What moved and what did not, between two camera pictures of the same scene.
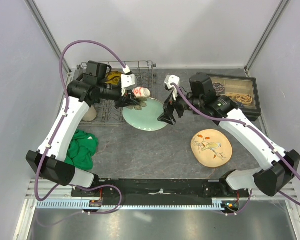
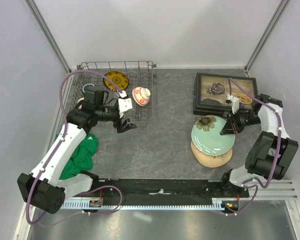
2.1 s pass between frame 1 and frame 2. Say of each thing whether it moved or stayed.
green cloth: stayed
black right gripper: moved
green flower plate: moved
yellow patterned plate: stayed
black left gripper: moved
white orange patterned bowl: stayed
